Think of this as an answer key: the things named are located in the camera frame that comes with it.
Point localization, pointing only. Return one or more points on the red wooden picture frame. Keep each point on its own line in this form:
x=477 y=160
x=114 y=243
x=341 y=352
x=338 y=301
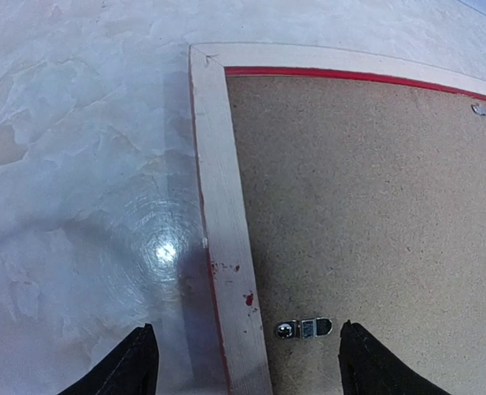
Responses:
x=227 y=242

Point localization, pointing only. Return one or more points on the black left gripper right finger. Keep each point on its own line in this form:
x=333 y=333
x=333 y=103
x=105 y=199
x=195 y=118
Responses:
x=368 y=367

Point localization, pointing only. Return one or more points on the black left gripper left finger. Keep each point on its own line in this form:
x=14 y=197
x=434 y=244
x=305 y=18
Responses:
x=130 y=368

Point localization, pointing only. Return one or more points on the brown frame backing board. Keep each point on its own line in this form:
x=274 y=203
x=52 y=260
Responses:
x=365 y=202

